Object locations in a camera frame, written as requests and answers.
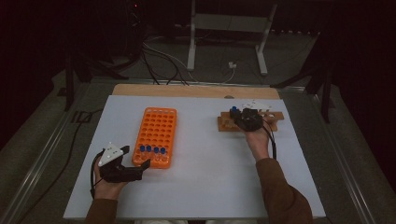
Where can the round table grommet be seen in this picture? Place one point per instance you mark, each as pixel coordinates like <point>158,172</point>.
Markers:
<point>229,97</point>

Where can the metal floor rail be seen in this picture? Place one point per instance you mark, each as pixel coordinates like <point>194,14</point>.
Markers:
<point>40,161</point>
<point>345,168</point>

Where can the black tripod stand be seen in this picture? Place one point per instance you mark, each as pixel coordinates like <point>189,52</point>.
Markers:
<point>326,99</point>
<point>69,87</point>

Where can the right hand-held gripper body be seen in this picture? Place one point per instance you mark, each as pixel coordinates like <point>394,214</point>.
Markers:
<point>250,119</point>

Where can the wooden test tube rack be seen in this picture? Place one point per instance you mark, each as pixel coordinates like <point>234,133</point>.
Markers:
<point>225,126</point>

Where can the orange plastic tube rack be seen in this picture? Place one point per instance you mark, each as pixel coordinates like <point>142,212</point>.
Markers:
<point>152,124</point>

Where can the white plug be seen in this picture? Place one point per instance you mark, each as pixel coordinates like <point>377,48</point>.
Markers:
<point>232,65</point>

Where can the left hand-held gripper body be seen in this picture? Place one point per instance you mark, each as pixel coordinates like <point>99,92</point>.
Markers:
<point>120,174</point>

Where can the person's right hand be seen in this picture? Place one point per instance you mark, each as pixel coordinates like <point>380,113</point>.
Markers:
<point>258,143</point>

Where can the white table mat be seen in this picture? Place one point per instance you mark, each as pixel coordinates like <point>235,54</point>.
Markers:
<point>202,174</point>

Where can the blue capped test tube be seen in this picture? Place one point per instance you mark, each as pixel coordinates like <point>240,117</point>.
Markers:
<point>156,149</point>
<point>233,109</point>
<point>149,148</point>
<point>162,150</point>
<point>142,148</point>

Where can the grey metal stand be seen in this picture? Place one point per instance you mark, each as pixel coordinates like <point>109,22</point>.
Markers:
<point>230,23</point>

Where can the person's left hand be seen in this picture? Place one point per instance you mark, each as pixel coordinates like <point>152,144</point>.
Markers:
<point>107,191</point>

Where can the dark equipment rack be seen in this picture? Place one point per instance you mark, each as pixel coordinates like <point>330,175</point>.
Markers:
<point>135,18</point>

